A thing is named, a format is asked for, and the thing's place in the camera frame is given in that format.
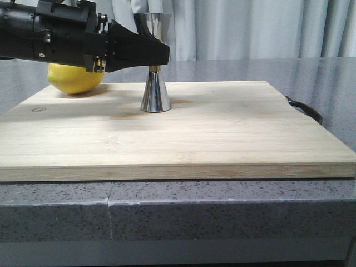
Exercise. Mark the yellow lemon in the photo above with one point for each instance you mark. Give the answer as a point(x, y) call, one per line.
point(73, 80)

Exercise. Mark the steel double jigger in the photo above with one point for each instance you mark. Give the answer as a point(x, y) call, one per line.
point(155, 98)

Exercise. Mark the wooden cutting board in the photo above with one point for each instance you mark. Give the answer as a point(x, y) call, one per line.
point(215, 130)

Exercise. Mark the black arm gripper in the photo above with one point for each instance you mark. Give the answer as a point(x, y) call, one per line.
point(76, 36)

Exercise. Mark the black cutting board handle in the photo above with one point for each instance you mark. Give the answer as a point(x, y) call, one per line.
point(309, 111)

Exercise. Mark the grey curtain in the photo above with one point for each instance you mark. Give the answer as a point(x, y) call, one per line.
point(232, 30)

